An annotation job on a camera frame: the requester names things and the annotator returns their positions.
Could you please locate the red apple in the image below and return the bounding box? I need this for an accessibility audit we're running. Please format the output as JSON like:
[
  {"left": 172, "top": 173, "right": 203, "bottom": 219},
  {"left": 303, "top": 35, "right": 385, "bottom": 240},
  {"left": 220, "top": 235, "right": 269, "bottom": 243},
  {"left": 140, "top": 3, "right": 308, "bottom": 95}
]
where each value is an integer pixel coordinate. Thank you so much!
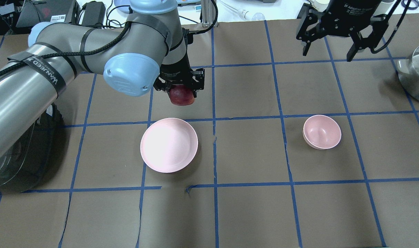
[{"left": 167, "top": 85, "right": 195, "bottom": 106}]

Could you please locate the dark grey rice cooker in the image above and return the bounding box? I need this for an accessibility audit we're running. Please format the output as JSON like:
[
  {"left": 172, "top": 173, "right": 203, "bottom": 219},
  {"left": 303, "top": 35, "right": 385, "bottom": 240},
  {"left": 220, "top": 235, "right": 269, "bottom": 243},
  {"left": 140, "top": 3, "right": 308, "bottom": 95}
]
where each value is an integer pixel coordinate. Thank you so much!
[{"left": 0, "top": 103, "right": 63, "bottom": 194}]

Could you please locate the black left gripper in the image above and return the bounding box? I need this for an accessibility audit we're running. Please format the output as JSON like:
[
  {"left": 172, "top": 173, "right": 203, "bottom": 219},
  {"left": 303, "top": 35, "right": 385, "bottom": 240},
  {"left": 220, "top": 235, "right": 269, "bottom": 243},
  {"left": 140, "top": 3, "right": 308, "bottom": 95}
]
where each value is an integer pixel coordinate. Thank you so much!
[{"left": 153, "top": 69, "right": 205, "bottom": 92}]

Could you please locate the black power adapter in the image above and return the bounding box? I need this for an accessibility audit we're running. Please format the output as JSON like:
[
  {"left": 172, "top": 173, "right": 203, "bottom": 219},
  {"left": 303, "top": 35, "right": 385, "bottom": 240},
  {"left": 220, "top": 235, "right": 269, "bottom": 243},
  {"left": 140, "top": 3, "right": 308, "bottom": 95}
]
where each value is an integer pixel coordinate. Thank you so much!
[{"left": 80, "top": 1, "right": 105, "bottom": 28}]

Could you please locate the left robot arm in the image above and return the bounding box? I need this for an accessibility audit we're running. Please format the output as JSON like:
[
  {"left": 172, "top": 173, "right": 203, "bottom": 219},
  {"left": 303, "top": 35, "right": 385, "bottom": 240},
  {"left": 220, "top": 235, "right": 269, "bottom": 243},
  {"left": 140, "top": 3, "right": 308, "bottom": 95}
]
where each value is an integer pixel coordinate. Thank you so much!
[{"left": 0, "top": 0, "right": 205, "bottom": 158}]

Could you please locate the aluminium frame post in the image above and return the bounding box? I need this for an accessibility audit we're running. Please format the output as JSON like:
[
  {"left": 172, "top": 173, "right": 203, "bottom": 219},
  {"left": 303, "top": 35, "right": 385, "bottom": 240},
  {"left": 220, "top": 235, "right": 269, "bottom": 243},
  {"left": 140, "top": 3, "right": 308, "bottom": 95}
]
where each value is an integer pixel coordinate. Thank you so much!
[{"left": 200, "top": 0, "right": 218, "bottom": 28}]

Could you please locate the steel pot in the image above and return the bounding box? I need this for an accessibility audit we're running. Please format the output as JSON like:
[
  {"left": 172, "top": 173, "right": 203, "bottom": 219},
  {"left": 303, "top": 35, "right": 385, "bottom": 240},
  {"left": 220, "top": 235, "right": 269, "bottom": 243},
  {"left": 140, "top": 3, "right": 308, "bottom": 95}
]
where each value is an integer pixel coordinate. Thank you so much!
[{"left": 396, "top": 46, "right": 419, "bottom": 101}]

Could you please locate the pink plate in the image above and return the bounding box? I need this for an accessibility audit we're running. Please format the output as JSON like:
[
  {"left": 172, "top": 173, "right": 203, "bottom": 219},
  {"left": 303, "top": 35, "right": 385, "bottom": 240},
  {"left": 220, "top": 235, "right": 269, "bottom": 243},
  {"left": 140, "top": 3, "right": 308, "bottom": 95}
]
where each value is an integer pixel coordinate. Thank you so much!
[{"left": 140, "top": 118, "right": 198, "bottom": 173}]

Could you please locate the pink bowl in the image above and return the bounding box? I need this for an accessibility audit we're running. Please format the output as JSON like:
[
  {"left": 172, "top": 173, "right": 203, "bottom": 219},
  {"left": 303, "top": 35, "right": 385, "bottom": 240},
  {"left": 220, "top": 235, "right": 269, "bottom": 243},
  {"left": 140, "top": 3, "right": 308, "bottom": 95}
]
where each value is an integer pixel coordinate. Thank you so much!
[{"left": 302, "top": 115, "right": 342, "bottom": 150}]

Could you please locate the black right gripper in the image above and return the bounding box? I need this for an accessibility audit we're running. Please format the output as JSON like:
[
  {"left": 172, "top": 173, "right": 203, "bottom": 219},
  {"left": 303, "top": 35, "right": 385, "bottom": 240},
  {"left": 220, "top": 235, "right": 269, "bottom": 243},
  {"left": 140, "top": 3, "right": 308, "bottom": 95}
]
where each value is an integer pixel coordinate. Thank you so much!
[{"left": 296, "top": 0, "right": 389, "bottom": 62}]

